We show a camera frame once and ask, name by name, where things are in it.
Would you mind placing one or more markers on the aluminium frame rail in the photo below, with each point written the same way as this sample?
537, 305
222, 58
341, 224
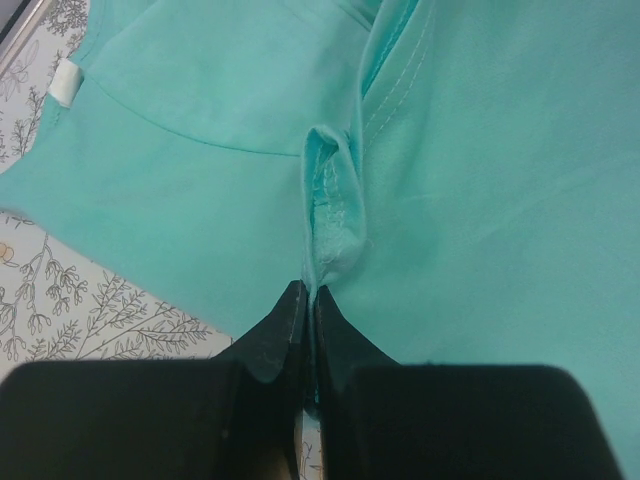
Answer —
19, 18

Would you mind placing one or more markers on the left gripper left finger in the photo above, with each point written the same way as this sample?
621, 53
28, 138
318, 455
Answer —
234, 416

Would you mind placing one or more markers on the teal t shirt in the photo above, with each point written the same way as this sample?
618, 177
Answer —
462, 175

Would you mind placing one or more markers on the floral patterned table mat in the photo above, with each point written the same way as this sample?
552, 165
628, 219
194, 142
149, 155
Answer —
55, 304

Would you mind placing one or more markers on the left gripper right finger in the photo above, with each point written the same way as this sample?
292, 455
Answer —
384, 420

